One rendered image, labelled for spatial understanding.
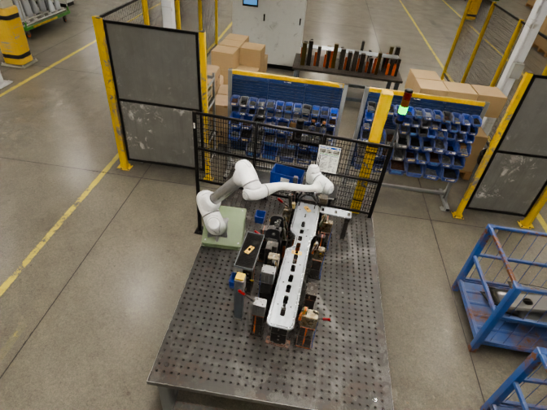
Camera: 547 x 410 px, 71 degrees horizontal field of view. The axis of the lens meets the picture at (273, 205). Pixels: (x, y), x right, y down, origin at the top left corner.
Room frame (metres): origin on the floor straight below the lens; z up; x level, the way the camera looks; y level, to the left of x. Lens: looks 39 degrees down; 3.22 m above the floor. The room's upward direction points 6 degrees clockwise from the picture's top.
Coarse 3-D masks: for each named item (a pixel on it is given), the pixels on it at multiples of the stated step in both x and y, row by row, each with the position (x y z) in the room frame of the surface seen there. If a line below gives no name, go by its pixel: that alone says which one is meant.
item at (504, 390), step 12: (540, 348) 1.58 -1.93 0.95; (528, 360) 1.57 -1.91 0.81; (540, 360) 1.54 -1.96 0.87; (516, 372) 1.57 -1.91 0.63; (528, 372) 1.54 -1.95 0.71; (504, 384) 1.58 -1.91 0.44; (516, 384) 1.52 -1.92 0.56; (540, 384) 1.55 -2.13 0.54; (492, 396) 1.58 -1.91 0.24; (504, 396) 1.54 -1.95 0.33; (480, 408) 1.58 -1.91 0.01; (492, 408) 1.51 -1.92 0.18; (504, 408) 1.53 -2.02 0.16; (516, 408) 1.54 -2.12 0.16; (528, 408) 1.34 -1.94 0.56; (540, 408) 1.54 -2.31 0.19
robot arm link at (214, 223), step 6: (204, 216) 2.46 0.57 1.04; (210, 216) 2.43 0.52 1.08; (216, 216) 2.43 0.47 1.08; (204, 222) 2.43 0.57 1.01; (210, 222) 2.38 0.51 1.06; (216, 222) 2.39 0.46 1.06; (222, 222) 2.42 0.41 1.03; (210, 228) 2.35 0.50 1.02; (216, 228) 2.35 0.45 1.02; (222, 228) 2.40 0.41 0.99; (216, 234) 2.39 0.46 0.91
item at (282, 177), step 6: (276, 168) 3.23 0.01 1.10; (282, 168) 3.21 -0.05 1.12; (288, 168) 3.20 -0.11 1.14; (294, 168) 3.18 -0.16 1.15; (270, 174) 3.08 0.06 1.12; (276, 174) 3.06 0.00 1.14; (282, 174) 3.05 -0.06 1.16; (288, 174) 3.20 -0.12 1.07; (294, 174) 3.18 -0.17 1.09; (300, 174) 3.17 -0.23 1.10; (270, 180) 3.08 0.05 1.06; (276, 180) 3.06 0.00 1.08; (282, 180) 3.05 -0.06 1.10; (288, 180) 3.03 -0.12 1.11; (300, 180) 3.02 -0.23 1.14
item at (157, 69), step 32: (128, 32) 4.48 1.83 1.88; (160, 32) 4.45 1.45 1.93; (192, 32) 4.41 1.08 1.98; (128, 64) 4.49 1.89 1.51; (160, 64) 4.45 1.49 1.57; (192, 64) 4.43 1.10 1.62; (128, 96) 4.50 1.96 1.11; (160, 96) 4.46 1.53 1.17; (192, 96) 4.43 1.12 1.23; (128, 128) 4.50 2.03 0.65; (160, 128) 4.46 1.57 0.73; (192, 128) 4.44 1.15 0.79; (160, 160) 4.49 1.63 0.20; (192, 160) 4.46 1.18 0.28
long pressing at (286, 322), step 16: (304, 208) 2.77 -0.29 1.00; (320, 208) 2.80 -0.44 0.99; (304, 240) 2.35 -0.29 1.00; (288, 256) 2.14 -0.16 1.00; (304, 256) 2.16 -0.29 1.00; (288, 272) 1.98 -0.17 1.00; (304, 272) 2.00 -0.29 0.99; (272, 304) 1.66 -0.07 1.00; (288, 304) 1.68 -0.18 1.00; (272, 320) 1.54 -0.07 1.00; (288, 320) 1.55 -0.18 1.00
